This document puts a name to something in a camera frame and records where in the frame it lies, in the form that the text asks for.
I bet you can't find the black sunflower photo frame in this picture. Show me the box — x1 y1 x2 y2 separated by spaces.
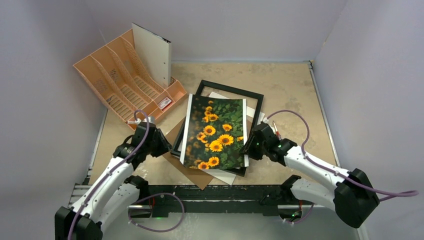
171 80 264 174

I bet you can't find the sunflower photo print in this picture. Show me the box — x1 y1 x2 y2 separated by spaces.
179 94 249 170

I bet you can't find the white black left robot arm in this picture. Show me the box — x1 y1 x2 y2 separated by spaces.
54 121 172 240

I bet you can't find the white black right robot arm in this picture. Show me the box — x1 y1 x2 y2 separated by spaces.
241 122 380 229

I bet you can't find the white mat board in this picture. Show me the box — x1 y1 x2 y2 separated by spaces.
203 91 255 186

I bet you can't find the small red white box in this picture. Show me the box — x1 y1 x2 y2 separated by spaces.
158 97 173 110

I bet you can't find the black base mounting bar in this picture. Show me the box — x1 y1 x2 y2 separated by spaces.
128 184 309 220

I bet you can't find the peach plastic file organizer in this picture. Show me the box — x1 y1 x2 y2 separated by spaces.
73 30 188 130

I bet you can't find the white binder board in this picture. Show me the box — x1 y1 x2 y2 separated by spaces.
131 22 172 89

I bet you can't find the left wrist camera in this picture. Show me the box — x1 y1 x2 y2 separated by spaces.
134 116 156 125

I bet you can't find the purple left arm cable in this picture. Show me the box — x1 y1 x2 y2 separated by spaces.
67 110 185 240

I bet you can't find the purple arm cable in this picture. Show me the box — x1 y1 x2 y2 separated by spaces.
264 109 420 225
67 110 185 240

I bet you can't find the brown frame backing board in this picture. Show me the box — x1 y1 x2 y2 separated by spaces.
161 117 254 191

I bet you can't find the aluminium rail frame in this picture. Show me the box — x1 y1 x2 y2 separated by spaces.
59 60 370 240

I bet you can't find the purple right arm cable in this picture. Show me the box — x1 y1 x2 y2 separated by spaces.
264 109 420 225

